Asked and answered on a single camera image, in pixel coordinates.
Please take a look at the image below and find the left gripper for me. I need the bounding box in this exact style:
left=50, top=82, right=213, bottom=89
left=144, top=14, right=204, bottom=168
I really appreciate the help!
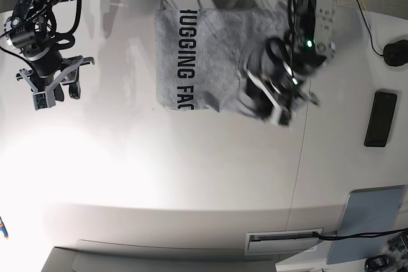
left=240, top=38, right=321, bottom=127

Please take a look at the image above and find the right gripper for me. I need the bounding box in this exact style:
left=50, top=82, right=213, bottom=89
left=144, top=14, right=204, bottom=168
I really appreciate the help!
left=16, top=50, right=95, bottom=110

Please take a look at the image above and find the grey T-shirt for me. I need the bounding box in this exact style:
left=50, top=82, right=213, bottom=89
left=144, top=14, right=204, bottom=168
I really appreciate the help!
left=154, top=7, right=287, bottom=119

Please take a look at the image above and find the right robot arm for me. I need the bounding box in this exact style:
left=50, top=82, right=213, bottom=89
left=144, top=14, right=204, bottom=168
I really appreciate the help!
left=1, top=0, right=95, bottom=110

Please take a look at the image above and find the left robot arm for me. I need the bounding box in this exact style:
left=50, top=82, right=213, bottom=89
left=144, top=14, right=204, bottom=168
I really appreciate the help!
left=237, top=0, right=337, bottom=127

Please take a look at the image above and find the black smartphone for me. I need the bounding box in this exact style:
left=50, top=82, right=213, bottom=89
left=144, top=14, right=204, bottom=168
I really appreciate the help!
left=364, top=90, right=398, bottom=148

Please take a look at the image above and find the black computer mouse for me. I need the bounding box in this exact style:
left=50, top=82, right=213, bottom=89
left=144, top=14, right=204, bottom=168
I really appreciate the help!
left=383, top=39, right=408, bottom=67

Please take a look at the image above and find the orange blue tool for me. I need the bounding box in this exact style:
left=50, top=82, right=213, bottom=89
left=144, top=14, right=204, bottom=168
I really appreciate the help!
left=0, top=218, right=9, bottom=239

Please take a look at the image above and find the grey blue tablet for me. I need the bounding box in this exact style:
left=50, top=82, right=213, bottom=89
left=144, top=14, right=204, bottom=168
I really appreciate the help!
left=326, top=185, right=405, bottom=265

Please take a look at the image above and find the white cable tray slot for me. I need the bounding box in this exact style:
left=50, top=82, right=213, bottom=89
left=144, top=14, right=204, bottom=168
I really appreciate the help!
left=244, top=228, right=323, bottom=256

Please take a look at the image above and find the black cable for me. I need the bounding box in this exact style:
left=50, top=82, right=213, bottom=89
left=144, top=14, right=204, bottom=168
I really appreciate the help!
left=314, top=227, right=408, bottom=241

